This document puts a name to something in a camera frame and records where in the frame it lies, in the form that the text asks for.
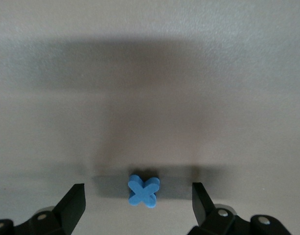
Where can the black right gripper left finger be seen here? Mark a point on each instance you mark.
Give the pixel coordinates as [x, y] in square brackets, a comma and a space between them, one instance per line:
[56, 220]

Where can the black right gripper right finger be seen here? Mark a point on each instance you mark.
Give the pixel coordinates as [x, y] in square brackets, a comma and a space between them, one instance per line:
[218, 220]

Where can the brown table mat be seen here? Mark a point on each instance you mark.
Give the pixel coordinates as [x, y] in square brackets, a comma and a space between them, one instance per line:
[66, 98]

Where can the blue foam letter x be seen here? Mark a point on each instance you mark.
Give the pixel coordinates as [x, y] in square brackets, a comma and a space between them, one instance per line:
[143, 193]

